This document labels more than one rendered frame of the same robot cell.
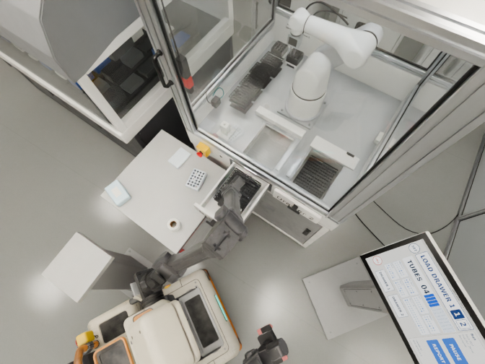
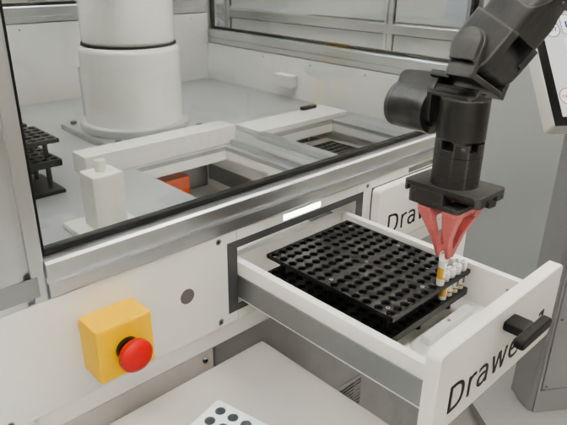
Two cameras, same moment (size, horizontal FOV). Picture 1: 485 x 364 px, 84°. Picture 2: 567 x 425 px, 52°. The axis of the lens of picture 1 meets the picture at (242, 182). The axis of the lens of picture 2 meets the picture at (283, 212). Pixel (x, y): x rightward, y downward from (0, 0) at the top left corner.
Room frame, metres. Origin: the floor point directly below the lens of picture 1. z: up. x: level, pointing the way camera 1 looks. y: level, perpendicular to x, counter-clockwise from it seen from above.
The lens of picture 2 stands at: (0.54, 0.76, 1.29)
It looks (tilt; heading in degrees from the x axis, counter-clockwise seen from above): 24 degrees down; 277
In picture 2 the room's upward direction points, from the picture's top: 1 degrees clockwise
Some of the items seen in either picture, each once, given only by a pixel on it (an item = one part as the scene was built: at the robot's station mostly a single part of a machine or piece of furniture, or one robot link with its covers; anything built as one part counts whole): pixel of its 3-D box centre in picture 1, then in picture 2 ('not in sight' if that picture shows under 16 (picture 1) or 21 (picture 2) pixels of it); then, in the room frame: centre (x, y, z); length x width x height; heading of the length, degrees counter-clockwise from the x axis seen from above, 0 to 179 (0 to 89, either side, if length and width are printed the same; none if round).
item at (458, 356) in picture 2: (216, 220); (496, 340); (0.36, 0.16, 0.87); 0.29 x 0.02 x 0.11; 51
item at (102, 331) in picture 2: (203, 149); (118, 340); (0.80, 0.22, 0.88); 0.07 x 0.05 x 0.07; 51
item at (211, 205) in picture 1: (238, 191); (359, 282); (0.52, 0.03, 0.86); 0.40 x 0.26 x 0.06; 141
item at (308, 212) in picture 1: (296, 206); (422, 198); (0.41, -0.29, 0.87); 0.29 x 0.02 x 0.11; 51
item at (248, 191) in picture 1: (237, 192); (364, 281); (0.51, 0.03, 0.87); 0.22 x 0.18 x 0.06; 141
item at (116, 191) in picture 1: (118, 193); not in sight; (0.59, 0.77, 0.78); 0.15 x 0.10 x 0.04; 38
